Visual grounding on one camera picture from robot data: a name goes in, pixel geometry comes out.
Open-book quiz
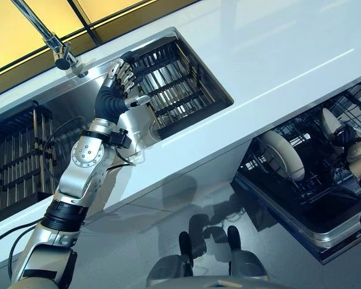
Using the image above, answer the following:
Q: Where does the white base cabinet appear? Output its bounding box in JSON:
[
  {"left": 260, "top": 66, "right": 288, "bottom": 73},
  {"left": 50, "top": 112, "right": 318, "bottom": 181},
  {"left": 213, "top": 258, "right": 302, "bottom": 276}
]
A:
[{"left": 0, "top": 141, "right": 256, "bottom": 272}]

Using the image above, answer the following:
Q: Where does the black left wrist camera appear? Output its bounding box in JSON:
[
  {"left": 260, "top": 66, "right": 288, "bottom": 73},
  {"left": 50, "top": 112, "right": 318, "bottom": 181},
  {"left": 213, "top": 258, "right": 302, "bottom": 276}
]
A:
[{"left": 110, "top": 129, "right": 132, "bottom": 149}]

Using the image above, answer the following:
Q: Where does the small black sink drying rack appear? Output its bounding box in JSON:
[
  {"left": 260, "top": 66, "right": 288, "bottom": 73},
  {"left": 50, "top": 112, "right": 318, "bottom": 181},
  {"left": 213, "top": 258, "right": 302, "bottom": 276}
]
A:
[{"left": 129, "top": 40, "right": 229, "bottom": 141}]

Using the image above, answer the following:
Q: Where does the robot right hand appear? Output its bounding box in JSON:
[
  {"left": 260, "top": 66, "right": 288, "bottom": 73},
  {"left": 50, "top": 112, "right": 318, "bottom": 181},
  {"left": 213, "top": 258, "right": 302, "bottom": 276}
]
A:
[{"left": 332, "top": 123, "right": 361, "bottom": 151}]

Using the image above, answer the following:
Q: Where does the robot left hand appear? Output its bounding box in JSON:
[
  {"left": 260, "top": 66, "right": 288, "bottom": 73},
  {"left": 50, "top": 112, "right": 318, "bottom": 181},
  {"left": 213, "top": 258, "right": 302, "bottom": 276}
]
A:
[{"left": 95, "top": 51, "right": 151, "bottom": 124}]

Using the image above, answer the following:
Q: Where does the large black sink drying rack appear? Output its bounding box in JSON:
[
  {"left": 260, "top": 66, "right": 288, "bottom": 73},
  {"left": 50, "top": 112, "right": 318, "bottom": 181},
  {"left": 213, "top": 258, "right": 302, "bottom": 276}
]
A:
[{"left": 0, "top": 101, "right": 58, "bottom": 217}]

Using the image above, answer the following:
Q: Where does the beige round ceramic plate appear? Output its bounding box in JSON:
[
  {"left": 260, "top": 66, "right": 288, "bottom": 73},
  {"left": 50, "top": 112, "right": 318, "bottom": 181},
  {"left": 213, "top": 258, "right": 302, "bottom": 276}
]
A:
[
  {"left": 260, "top": 129, "right": 305, "bottom": 181},
  {"left": 321, "top": 107, "right": 344, "bottom": 142}
]

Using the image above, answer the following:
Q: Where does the black wire dishwasher rack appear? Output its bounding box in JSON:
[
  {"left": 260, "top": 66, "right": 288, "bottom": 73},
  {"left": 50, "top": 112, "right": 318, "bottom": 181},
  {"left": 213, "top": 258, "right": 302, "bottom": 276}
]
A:
[{"left": 240, "top": 81, "right": 361, "bottom": 211}]

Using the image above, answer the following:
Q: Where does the chrome gooseneck kitchen faucet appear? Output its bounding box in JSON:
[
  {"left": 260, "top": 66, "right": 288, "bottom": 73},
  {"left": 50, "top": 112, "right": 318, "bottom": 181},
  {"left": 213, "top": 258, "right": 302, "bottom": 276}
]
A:
[{"left": 11, "top": 0, "right": 79, "bottom": 70}]

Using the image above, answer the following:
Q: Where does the stainless steel kitchen sink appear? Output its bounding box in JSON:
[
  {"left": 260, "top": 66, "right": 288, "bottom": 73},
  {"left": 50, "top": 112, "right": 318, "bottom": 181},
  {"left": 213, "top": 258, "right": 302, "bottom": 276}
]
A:
[{"left": 0, "top": 26, "right": 234, "bottom": 217}]

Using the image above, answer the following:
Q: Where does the dark window frame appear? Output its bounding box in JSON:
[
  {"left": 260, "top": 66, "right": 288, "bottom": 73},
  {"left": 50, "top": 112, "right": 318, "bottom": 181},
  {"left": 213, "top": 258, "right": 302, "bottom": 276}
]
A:
[{"left": 0, "top": 0, "right": 199, "bottom": 100}]

